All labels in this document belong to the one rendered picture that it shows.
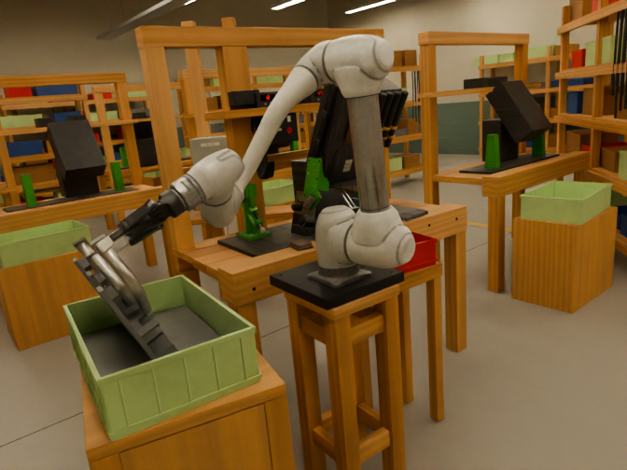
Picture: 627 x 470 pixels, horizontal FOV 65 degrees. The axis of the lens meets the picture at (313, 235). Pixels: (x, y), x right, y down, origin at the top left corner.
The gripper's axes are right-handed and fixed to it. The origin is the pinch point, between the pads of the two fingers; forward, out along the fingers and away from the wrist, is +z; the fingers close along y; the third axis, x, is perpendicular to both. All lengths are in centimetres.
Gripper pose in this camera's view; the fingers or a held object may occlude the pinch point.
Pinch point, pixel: (112, 243)
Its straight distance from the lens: 136.2
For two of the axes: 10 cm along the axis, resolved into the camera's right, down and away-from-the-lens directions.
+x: 7.0, 6.7, -2.5
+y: 1.2, -4.5, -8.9
